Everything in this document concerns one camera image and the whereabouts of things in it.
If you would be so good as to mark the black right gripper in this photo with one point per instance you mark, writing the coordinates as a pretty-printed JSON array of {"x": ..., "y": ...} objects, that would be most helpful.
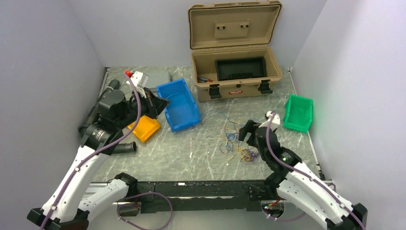
[{"x": 243, "y": 132}]

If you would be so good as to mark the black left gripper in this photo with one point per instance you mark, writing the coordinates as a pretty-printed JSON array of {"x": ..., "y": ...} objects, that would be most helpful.
[{"x": 154, "y": 104}]

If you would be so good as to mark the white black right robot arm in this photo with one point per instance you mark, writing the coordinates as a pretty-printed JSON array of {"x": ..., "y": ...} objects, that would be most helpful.
[{"x": 292, "y": 180}]

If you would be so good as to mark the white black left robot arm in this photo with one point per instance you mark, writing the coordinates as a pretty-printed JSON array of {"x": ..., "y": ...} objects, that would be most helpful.
[{"x": 101, "y": 136}]

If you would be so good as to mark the grey plastic case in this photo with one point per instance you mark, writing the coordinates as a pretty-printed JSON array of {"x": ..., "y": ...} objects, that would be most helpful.
[{"x": 157, "y": 78}]

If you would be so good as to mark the yellow plastic bin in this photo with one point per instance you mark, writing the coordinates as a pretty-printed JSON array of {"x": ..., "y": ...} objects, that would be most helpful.
[{"x": 146, "y": 128}]

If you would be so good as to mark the blue plastic bin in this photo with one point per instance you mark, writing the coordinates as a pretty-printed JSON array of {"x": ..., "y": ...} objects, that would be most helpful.
[{"x": 182, "y": 111}]

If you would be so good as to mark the tools inside toolbox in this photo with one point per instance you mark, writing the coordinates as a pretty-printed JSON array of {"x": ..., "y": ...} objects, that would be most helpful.
[{"x": 204, "y": 80}]

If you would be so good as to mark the green plastic bin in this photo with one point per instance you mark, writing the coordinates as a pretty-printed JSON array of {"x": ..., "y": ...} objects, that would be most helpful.
[{"x": 298, "y": 113}]

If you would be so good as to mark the black tray in toolbox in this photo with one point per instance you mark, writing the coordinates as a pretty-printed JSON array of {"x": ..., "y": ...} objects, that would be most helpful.
[{"x": 240, "y": 68}]

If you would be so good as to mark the tan open toolbox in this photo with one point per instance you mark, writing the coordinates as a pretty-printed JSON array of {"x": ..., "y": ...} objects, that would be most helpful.
[{"x": 233, "y": 30}]

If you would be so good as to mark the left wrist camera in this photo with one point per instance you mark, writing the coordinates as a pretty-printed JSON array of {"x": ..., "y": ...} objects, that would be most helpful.
[{"x": 139, "y": 80}]

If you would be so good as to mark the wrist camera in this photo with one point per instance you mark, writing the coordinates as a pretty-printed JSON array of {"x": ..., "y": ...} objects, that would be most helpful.
[
  {"x": 139, "y": 80},
  {"x": 273, "y": 120}
]

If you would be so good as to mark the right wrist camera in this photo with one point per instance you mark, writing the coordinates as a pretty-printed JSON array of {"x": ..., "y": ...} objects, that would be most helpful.
[{"x": 273, "y": 120}]

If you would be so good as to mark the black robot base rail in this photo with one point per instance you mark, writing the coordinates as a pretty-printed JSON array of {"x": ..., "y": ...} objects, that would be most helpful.
[{"x": 248, "y": 195}]

